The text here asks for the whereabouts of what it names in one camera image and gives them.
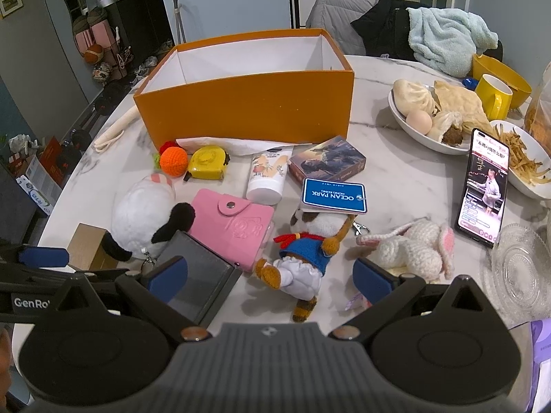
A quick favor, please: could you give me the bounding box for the purple packet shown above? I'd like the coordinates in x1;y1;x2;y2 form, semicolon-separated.
529;322;551;413

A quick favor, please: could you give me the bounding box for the yellow tape measure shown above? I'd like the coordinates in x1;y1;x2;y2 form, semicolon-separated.
183;146;231;182

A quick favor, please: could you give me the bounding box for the light blue fleece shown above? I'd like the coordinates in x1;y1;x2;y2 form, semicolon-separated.
406;7;501;78

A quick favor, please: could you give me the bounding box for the pink snap wallet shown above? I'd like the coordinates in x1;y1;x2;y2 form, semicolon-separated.
188;189;275;273

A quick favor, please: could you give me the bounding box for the blue paper tag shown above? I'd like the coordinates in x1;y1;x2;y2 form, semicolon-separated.
300;177;368;215

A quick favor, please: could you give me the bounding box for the grey jacket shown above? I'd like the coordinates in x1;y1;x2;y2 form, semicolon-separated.
305;0;389;55

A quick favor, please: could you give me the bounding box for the brown dog plush toy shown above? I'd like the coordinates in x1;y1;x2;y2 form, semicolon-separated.
253;210;359;323

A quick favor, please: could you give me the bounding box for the orange cardboard box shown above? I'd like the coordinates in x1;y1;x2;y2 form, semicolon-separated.
133;29;355;149

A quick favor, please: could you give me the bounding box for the white cream tube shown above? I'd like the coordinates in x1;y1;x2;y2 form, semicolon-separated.
246;146;294;206

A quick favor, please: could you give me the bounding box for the orange crochet fruit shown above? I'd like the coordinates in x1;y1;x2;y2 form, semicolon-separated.
152;139;190;178

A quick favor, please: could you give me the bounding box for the dark grey box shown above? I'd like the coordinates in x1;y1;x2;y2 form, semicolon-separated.
152;230;243;328

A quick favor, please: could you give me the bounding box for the brown egg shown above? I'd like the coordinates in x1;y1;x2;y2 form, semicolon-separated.
405;109;433;135

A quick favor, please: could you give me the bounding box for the white food bowl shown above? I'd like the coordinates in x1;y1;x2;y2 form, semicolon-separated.
388;79;475;156

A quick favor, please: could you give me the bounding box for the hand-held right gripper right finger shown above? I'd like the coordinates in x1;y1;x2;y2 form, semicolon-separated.
329;257;496;340

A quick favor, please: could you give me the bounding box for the panda plush toy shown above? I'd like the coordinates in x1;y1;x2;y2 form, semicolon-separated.
102;172;197;264

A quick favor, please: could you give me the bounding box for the white tissue paper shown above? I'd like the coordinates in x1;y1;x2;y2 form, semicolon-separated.
176;137;294;156

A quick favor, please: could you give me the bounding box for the steamed bun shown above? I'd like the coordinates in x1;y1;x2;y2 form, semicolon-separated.
393;78;438;116

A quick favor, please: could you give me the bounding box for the red card box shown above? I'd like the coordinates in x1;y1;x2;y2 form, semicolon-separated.
288;135;368;187

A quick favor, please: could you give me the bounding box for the flatbread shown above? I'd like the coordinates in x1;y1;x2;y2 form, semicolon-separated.
432;80;501;137

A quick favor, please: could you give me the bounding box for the pink ball bag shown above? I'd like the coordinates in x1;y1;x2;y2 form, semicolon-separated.
71;6;120;57

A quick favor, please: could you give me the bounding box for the dark cabinet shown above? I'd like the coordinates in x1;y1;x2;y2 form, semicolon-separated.
100;0;175;60

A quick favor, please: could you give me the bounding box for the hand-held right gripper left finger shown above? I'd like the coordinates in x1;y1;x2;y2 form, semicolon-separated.
41;256;211;342

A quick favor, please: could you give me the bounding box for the white fries bowl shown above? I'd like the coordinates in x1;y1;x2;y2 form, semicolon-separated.
488;119;551;201

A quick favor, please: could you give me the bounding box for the clear plastic snack bag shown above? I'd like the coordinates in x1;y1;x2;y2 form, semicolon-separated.
522;64;551;156

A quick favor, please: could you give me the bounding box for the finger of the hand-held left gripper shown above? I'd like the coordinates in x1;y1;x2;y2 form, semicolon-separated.
0;243;72;269

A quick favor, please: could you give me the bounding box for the yellow bowl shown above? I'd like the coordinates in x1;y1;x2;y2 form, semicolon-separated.
472;53;533;109

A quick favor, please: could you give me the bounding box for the small brown cardboard box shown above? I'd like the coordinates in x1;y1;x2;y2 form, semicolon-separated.
66;223;116;273

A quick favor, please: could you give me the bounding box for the blue and white carton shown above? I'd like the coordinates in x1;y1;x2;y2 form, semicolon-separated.
15;174;56;216

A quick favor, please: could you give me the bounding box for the red cardboard floor box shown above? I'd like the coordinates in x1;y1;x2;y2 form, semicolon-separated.
25;137;66;190

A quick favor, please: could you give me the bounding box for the yellow mug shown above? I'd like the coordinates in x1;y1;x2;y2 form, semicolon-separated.
474;73;514;122

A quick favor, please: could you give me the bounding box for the orange basketball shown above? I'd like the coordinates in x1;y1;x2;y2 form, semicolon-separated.
83;44;105;65

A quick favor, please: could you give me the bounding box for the white crochet bunny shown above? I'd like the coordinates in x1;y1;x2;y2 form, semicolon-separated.
355;219;457;281

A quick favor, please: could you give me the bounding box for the white fabric roll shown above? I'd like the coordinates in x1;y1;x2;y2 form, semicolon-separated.
93;109;139;152

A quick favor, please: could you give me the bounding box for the black smartphone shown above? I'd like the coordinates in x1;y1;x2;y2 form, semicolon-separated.
455;128;511;249

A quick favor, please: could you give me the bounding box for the pile of fries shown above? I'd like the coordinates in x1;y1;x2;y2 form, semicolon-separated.
494;123;551;187

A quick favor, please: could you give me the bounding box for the clear glass plate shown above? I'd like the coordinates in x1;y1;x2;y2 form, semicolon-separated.
479;223;551;330

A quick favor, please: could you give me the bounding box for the black jacket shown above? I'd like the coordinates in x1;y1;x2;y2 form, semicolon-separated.
350;0;431;62

